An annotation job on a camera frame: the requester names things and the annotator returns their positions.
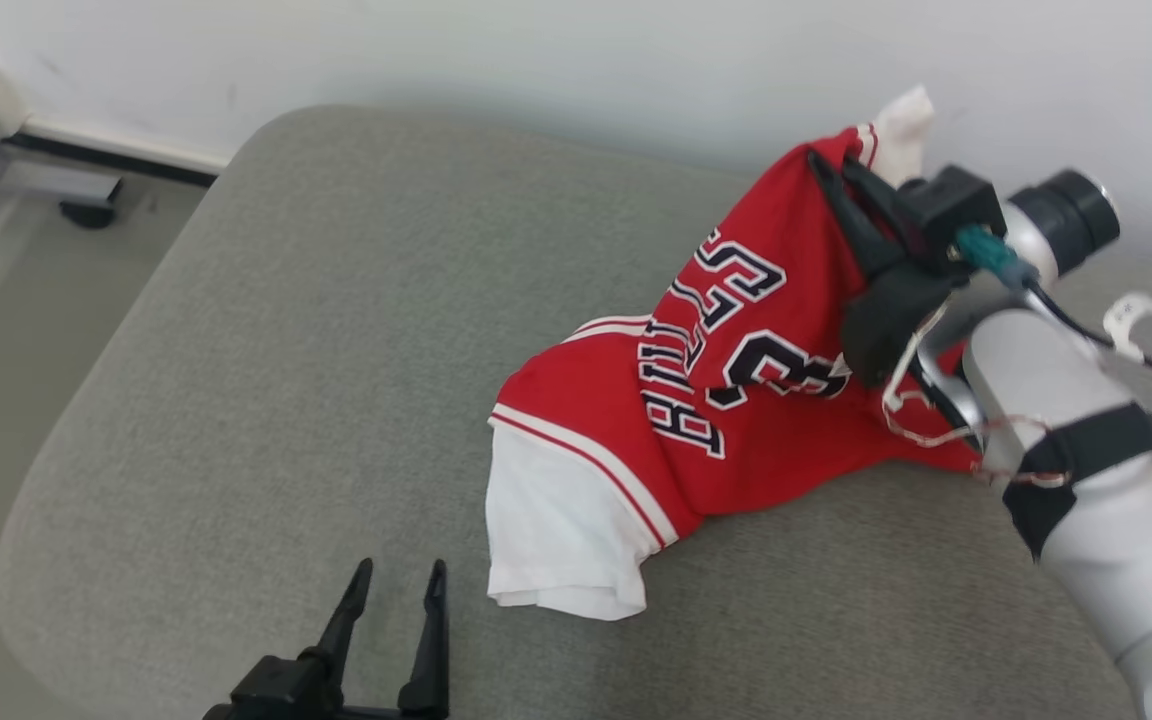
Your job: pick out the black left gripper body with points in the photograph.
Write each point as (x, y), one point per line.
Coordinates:
(286, 690)

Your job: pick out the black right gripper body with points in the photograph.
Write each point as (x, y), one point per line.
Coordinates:
(891, 325)

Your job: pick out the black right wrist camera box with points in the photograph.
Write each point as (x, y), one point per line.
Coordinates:
(956, 205)

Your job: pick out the black frame foot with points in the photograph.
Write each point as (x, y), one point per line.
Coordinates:
(88, 214)

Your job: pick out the red basketball jersey white sleeves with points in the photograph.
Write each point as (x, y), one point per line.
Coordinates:
(786, 440)

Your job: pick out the grey fabric sofa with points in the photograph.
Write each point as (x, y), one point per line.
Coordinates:
(286, 350)

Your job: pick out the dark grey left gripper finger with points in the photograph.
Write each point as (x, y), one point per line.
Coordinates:
(431, 650)
(346, 625)

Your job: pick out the white black baseboard strip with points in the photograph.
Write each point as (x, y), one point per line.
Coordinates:
(126, 158)

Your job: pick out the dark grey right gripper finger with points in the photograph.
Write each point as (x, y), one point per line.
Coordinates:
(886, 210)
(851, 225)

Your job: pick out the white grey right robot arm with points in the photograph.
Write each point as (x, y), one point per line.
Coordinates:
(1126, 600)

